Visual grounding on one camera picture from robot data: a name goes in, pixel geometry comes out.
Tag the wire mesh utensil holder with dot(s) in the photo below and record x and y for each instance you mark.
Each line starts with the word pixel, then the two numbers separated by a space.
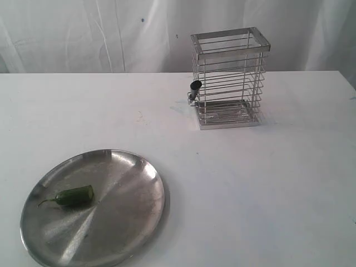
pixel 230 66

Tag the round steel plate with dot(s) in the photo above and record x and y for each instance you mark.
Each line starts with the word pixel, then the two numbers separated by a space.
pixel 127 207

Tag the black handled knife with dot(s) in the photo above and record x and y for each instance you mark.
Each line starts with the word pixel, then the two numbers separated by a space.
pixel 194 89

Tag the green chili pepper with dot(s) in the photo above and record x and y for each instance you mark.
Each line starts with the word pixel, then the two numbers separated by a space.
pixel 72 197

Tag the white backdrop curtain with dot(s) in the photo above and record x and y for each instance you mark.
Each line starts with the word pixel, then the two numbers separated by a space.
pixel 154 36

